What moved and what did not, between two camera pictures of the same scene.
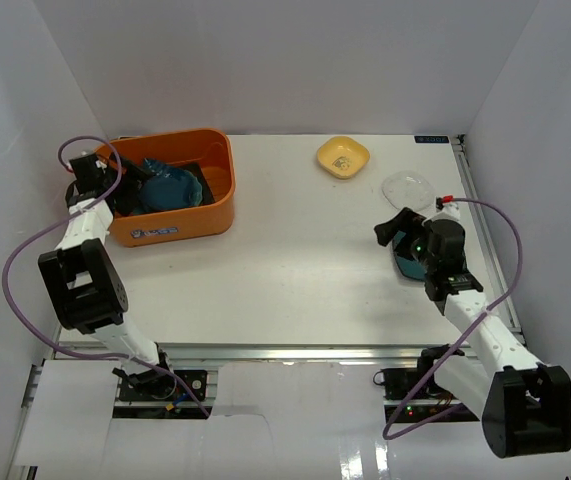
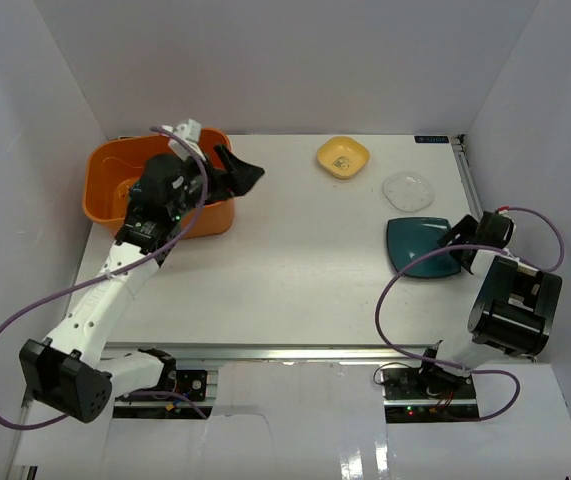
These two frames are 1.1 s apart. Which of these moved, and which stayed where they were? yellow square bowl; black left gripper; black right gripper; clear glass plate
Moved: black right gripper; black left gripper
Stayed: clear glass plate; yellow square bowl
